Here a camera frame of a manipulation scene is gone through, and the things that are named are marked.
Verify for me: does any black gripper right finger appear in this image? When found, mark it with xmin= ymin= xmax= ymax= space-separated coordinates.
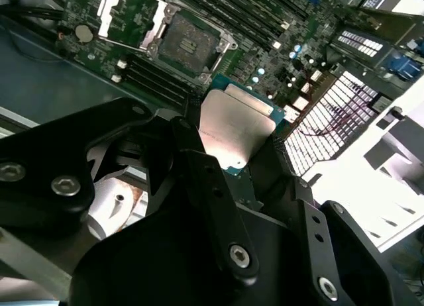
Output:
xmin=250 ymin=133 xmax=417 ymax=306

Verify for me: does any silver CPU chip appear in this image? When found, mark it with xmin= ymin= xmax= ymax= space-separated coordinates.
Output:
xmin=197 ymin=73 xmax=286 ymax=178

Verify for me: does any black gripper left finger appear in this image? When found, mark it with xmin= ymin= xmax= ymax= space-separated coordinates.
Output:
xmin=0 ymin=96 xmax=261 ymax=286

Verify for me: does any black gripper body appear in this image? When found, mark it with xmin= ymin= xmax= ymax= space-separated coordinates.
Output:
xmin=71 ymin=197 xmax=315 ymax=306

